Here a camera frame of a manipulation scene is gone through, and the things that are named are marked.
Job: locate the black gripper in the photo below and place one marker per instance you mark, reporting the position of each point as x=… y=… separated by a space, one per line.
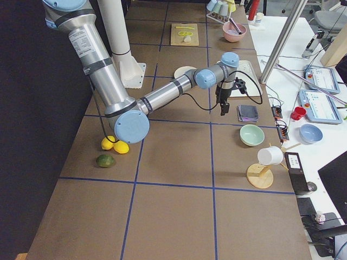
x=223 y=95

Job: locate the cream round plate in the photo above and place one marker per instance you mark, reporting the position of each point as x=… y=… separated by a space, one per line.
x=184 y=70

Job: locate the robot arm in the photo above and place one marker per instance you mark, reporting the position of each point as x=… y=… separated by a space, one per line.
x=126 y=115

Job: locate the white bear tray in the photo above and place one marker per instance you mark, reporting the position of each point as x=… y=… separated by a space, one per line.
x=248 y=75

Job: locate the grey folded cloth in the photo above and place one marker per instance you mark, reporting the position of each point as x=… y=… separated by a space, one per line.
x=247 y=113

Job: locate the mint green bowl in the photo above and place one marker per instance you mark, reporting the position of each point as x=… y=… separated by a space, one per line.
x=251 y=135

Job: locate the white mug on tree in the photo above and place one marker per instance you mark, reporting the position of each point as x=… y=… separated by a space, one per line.
x=270 y=156

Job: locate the pink bowl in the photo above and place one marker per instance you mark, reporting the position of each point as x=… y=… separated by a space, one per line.
x=233 y=39

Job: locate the red mug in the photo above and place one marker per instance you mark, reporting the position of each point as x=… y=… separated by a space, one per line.
x=298 y=113

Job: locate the clear ice cubes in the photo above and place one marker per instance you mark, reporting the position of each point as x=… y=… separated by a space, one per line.
x=230 y=32

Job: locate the wooden mug tree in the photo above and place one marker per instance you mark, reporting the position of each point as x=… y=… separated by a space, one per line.
x=261 y=176

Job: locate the bamboo cutting board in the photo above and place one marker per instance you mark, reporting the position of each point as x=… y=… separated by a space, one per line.
x=176 y=40

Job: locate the clear cup rack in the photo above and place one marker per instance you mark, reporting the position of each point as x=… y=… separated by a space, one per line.
x=214 y=15

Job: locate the blue bowl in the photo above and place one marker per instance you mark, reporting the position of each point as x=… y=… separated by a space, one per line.
x=310 y=134

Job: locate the near teach pendant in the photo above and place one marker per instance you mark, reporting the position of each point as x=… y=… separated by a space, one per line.
x=320 y=108

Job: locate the teach pendant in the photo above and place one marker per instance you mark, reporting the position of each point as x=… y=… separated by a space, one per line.
x=320 y=108
x=322 y=77

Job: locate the paper cup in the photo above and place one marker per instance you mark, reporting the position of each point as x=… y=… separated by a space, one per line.
x=258 y=19

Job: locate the grey cup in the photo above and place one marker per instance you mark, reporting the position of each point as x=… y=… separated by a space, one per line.
x=224 y=7

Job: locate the black box with label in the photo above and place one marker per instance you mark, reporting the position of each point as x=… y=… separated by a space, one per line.
x=296 y=173

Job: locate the yellow cup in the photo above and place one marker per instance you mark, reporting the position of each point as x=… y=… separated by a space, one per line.
x=231 y=6

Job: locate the light blue cup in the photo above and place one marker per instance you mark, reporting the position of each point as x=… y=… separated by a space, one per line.
x=211 y=5

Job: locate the far teach pendant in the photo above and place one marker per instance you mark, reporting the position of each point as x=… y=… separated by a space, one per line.
x=322 y=77

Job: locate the yellow lemon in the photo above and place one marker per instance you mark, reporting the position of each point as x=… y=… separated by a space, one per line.
x=121 y=147
x=108 y=142

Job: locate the grabber reaching tool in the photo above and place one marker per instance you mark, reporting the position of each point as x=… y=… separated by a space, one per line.
x=312 y=86

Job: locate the black monitor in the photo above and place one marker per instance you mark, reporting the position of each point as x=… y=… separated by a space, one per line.
x=333 y=177

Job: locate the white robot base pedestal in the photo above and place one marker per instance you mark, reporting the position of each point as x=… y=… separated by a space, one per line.
x=130 y=71

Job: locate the aluminium frame post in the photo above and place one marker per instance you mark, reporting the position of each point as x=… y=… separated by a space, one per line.
x=282 y=39

